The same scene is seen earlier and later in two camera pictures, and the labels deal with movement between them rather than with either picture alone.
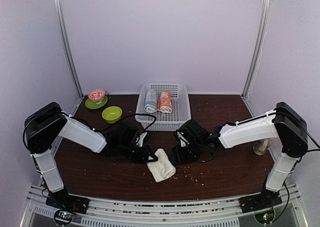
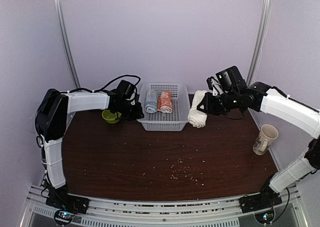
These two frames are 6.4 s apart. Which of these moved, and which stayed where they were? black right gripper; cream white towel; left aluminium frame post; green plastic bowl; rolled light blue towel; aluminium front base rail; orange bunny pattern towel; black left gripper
Moved: cream white towel; black right gripper; black left gripper
Stayed: aluminium front base rail; orange bunny pattern towel; left aluminium frame post; rolled light blue towel; green plastic bowl
